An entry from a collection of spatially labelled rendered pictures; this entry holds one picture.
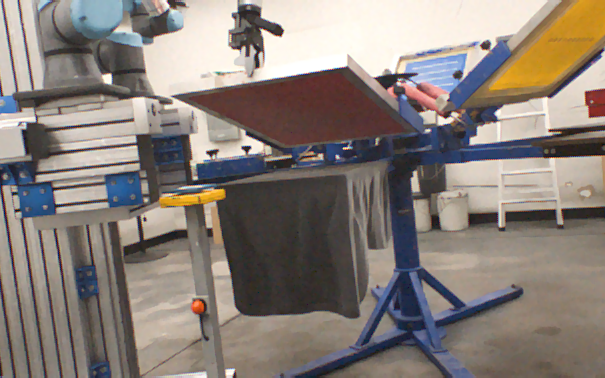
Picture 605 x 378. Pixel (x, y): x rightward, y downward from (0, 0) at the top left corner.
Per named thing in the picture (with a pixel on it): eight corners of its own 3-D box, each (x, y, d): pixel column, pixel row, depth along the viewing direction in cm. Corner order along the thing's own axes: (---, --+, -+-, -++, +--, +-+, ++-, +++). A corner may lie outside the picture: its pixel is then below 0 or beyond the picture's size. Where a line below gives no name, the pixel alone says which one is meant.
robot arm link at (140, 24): (151, 40, 230) (146, 10, 229) (129, 45, 236) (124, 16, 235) (166, 41, 237) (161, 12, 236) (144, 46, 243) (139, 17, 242)
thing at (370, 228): (363, 316, 182) (346, 173, 179) (351, 316, 184) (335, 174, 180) (403, 276, 224) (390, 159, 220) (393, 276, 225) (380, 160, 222)
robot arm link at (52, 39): (80, 56, 170) (72, 5, 169) (104, 46, 160) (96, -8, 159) (36, 55, 162) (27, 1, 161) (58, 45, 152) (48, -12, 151)
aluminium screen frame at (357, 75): (347, 65, 166) (347, 52, 167) (168, 95, 191) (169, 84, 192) (420, 132, 236) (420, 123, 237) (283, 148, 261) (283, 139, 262)
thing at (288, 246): (360, 320, 180) (344, 173, 177) (227, 318, 199) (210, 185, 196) (364, 317, 183) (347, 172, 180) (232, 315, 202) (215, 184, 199)
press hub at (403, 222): (446, 350, 291) (416, 59, 280) (367, 347, 308) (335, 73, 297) (461, 323, 326) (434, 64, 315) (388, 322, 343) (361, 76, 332)
